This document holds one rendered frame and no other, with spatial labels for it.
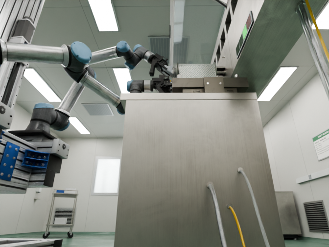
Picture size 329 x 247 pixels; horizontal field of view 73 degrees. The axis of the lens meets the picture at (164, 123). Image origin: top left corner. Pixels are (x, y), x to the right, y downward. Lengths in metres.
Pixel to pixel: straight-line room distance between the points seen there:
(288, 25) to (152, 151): 0.84
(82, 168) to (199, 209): 6.59
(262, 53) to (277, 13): 0.24
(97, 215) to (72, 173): 1.50
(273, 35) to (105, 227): 6.42
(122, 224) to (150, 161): 0.26
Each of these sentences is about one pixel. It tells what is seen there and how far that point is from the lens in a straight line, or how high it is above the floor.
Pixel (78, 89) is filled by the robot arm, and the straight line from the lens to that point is 1.77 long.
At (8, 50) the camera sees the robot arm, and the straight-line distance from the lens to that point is 1.22.
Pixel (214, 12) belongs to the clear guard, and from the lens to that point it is 1.86.
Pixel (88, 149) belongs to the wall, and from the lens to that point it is 7.49.
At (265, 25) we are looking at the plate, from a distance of 1.19.
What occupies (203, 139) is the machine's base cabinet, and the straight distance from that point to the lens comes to 1.00.
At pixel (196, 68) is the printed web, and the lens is 1.51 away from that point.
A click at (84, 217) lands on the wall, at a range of 7.14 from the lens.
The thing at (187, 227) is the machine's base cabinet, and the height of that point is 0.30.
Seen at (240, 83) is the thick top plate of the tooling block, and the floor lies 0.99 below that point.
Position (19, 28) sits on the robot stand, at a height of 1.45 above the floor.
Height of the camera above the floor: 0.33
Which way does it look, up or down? 24 degrees up
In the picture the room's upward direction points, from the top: straight up
